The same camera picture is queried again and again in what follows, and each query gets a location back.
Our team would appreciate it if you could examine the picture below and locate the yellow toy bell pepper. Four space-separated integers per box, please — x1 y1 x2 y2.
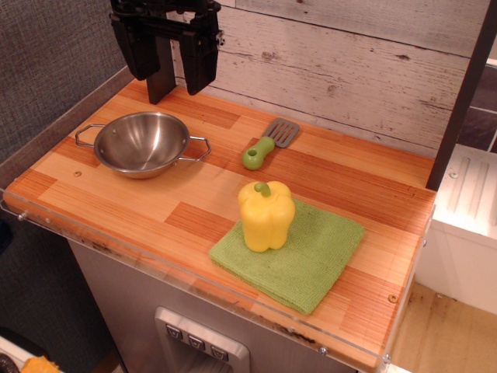
238 181 296 253

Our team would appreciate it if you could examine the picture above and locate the dark right shelf post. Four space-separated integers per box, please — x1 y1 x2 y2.
426 0 496 191

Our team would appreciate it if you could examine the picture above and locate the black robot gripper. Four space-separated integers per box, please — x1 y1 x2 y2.
110 1 224 96

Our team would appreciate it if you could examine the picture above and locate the silver dispenser button panel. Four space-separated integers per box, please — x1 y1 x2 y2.
155 307 251 372

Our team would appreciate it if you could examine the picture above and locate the grey spatula green handle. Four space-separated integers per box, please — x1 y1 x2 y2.
242 117 300 170

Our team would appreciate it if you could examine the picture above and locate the dark left shelf post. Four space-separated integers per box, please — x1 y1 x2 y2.
147 37 176 104

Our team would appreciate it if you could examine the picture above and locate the clear acrylic table guard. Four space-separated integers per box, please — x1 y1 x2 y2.
4 176 436 372

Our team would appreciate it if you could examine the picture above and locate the green folded cloth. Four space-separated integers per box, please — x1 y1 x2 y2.
209 200 365 315

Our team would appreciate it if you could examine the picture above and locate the orange object bottom left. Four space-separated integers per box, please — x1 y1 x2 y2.
20 357 61 373

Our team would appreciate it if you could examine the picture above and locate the dark shelf post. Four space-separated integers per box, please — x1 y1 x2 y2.
426 0 496 191
147 37 176 104

